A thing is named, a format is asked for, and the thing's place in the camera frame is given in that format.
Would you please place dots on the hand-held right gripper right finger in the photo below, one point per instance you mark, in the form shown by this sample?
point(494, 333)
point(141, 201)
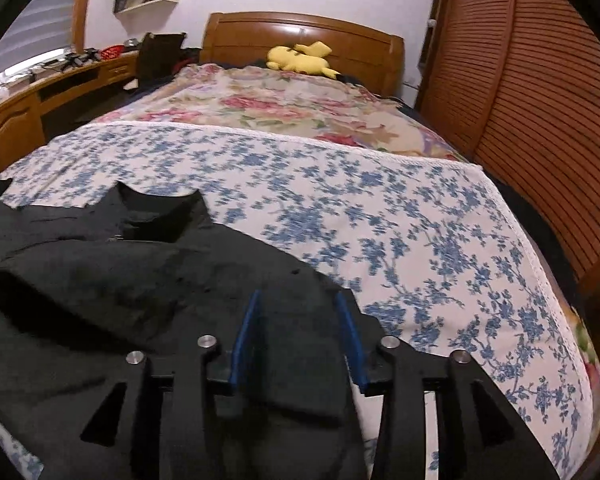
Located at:
point(352, 345)

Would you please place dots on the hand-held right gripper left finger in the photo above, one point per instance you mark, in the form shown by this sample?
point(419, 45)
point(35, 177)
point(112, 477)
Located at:
point(245, 340)

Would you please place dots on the black jacket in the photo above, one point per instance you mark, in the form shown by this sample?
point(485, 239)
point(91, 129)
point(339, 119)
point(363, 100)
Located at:
point(130, 285)

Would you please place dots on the blue floral bed sheet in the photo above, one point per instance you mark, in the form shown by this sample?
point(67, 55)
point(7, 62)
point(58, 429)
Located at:
point(355, 200)

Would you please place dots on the pink floral blanket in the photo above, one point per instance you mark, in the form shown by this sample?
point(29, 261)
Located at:
point(260, 95)

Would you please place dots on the yellow plush toy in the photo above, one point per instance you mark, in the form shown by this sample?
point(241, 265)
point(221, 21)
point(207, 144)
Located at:
point(295, 60)

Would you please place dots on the dark brown chair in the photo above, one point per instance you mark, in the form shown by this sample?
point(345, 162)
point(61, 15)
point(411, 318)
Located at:
point(160, 55)

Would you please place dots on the wooden bed headboard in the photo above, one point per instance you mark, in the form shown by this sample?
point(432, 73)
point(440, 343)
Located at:
point(350, 45)

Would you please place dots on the wooden louvered wardrobe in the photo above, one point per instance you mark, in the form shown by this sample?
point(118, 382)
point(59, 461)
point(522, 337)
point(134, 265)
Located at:
point(530, 85)

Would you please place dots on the red basket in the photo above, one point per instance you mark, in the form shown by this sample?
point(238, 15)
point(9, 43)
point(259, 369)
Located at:
point(113, 52)

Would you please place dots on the wooden desk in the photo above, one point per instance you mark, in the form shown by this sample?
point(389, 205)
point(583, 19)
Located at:
point(10, 125)

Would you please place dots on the black tripod gadget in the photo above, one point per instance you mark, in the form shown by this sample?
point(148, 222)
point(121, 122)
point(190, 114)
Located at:
point(80, 58)

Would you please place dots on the wooden open side shelf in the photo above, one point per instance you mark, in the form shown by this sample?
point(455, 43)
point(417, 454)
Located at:
point(432, 10)

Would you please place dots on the grey window blind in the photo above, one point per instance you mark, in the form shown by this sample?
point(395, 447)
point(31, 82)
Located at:
point(35, 25)

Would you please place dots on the wooden window frame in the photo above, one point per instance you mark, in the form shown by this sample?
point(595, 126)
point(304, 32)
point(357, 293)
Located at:
point(84, 5)

